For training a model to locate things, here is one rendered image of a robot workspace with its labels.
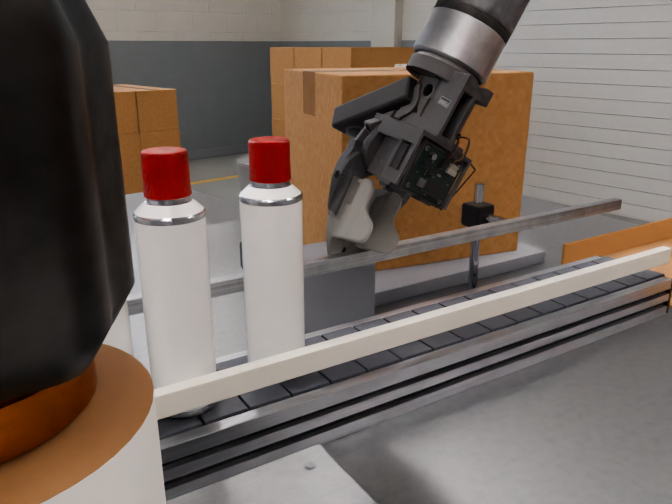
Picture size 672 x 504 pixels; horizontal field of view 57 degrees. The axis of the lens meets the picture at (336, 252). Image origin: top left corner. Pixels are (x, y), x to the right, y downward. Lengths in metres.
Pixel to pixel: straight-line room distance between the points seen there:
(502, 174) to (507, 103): 0.10
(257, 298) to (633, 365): 0.42
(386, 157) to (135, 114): 3.51
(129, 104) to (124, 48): 2.45
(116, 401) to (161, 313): 0.30
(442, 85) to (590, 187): 4.35
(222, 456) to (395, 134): 0.31
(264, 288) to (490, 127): 0.51
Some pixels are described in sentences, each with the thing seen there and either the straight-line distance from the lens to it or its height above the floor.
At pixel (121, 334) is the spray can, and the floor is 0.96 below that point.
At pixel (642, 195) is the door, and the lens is 4.75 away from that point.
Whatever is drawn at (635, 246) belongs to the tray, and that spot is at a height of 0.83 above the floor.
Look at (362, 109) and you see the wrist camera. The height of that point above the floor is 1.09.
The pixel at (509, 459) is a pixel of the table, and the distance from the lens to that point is 0.56.
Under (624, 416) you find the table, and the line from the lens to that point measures 0.65.
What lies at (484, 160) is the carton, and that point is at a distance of 0.92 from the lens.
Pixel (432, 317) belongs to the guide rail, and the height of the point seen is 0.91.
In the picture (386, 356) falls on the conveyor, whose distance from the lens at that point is 0.58.
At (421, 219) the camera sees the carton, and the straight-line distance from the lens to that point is 0.89.
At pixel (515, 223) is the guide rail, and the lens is 0.74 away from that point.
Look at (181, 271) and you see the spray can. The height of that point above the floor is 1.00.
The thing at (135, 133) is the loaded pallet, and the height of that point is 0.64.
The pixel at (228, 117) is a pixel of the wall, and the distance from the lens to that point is 6.97.
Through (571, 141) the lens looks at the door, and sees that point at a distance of 4.93.
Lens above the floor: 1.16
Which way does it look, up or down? 19 degrees down
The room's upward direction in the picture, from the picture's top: straight up
